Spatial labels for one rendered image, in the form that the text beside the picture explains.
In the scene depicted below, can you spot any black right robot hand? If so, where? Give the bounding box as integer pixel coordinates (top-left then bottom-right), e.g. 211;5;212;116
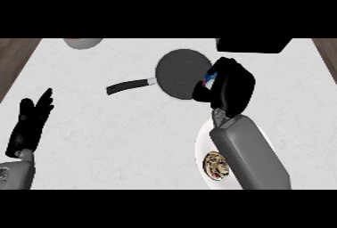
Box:
190;56;257;119

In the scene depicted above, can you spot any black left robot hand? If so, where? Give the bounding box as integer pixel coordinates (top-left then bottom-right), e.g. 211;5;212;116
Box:
4;87;56;159

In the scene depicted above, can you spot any red white blue can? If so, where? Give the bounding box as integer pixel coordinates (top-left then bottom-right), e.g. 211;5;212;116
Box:
200;70;218;90

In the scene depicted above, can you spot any dark grey frying pan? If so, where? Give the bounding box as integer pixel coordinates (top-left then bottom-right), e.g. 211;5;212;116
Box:
104;48;214;101

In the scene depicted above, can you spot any white plate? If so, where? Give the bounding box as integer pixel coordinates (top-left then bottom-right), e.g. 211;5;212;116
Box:
193;118;282;191

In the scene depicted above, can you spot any black appliance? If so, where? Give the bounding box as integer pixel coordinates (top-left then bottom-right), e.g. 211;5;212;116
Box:
214;38;294;54

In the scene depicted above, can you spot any grey bowl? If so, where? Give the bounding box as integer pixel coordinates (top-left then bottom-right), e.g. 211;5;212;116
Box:
63;38;103;50

